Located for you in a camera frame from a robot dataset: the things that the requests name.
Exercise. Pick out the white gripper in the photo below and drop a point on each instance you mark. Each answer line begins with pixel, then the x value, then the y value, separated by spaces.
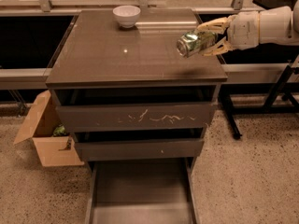
pixel 243 28

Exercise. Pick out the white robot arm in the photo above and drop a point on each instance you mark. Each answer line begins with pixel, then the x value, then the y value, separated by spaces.
pixel 278 26

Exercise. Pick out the grey drawer cabinet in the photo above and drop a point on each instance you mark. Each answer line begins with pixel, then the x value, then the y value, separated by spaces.
pixel 99 54

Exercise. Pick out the grey middle drawer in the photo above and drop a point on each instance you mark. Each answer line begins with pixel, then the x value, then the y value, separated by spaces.
pixel 139 144

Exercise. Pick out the grey drawer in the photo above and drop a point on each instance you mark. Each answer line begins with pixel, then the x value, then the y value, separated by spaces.
pixel 155 191
pixel 139 144
pixel 143 108

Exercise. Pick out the grey top drawer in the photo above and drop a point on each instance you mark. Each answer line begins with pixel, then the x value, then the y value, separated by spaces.
pixel 143 108

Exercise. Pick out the grey bottom drawer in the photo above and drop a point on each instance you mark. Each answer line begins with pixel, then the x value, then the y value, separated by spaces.
pixel 155 191

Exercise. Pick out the black side table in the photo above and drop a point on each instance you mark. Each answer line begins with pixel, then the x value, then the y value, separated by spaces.
pixel 264 83

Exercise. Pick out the white ceramic bowl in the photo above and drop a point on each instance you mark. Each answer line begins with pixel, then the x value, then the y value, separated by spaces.
pixel 126 16

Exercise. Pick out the green item in box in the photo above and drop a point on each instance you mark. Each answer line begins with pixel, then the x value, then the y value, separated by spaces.
pixel 59 131

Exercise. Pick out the open cardboard box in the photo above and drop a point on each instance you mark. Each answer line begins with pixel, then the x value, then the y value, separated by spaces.
pixel 39 125

